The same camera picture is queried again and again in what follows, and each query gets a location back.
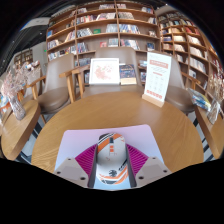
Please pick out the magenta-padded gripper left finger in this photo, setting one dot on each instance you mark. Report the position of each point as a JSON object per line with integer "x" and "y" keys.
{"x": 85, "y": 161}

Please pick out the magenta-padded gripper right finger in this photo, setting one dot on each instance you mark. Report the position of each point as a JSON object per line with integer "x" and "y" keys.
{"x": 138, "y": 161}

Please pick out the white orange patterned computer mouse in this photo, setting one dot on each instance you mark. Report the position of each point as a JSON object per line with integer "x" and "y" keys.
{"x": 111, "y": 156}

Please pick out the pink blue gradient mouse pad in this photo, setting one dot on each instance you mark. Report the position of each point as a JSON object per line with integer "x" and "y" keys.
{"x": 80, "y": 140}

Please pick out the round wooden side table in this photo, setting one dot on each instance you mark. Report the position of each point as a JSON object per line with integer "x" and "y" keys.
{"x": 18, "y": 133}
{"x": 213, "y": 133}

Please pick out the white sign on wooden base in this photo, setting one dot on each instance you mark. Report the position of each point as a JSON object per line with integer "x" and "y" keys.
{"x": 156, "y": 78}

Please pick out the glass vase with pink flowers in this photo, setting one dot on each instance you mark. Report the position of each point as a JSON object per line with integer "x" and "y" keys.
{"x": 16, "y": 106}

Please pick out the dark cover book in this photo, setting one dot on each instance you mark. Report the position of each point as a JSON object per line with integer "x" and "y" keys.
{"x": 127, "y": 72}

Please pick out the white framed floral picture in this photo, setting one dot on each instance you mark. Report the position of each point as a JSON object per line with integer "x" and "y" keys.
{"x": 104, "y": 71}

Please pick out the small distant wooden bookshelf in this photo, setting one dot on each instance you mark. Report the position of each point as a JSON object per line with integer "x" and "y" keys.
{"x": 23, "y": 58}

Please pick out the large wooden bookshelf with books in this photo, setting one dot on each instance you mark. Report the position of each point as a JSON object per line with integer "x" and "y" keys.
{"x": 100, "y": 30}

